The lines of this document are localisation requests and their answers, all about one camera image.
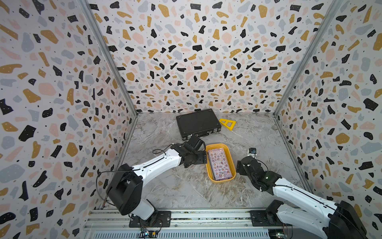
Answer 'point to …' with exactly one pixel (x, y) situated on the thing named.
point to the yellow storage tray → (227, 151)
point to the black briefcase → (201, 122)
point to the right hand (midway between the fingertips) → (243, 163)
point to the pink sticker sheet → (219, 164)
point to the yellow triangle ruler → (225, 124)
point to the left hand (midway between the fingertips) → (202, 158)
